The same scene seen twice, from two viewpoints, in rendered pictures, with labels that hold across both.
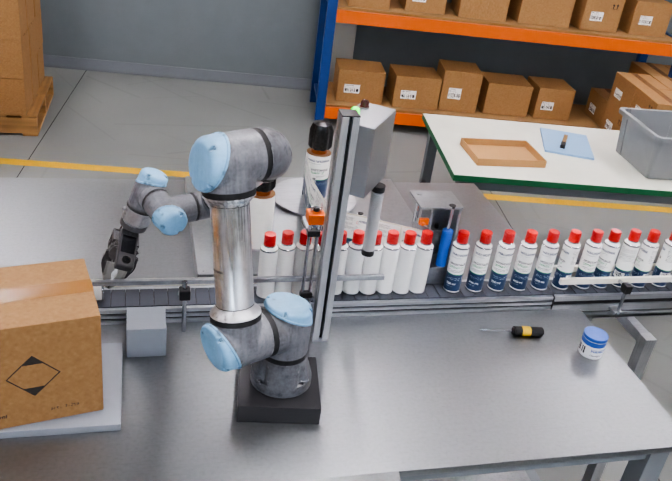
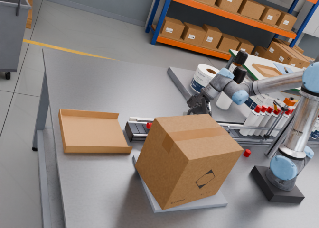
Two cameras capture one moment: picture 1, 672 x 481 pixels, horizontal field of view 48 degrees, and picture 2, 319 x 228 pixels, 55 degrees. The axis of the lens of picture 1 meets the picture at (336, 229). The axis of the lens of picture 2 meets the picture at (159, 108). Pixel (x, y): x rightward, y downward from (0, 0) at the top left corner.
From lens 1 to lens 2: 1.25 m
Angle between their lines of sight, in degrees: 14
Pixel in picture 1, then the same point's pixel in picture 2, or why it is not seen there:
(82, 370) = (221, 176)
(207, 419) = (257, 200)
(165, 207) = (241, 91)
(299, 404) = (295, 194)
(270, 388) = (284, 186)
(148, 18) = not seen: outside the picture
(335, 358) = not seen: hidden behind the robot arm
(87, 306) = (234, 143)
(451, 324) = not seen: hidden behind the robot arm
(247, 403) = (276, 193)
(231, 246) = (313, 120)
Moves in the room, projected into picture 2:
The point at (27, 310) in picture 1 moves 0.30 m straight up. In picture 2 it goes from (211, 144) to (249, 77)
